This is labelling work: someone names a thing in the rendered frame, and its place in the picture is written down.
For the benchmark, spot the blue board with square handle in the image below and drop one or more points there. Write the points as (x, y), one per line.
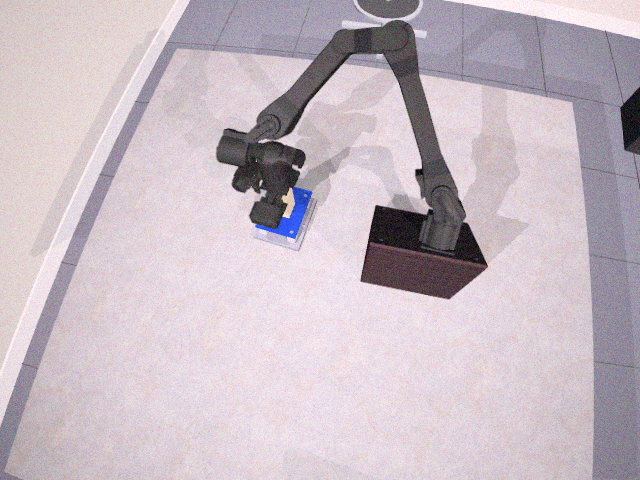
(293, 215)

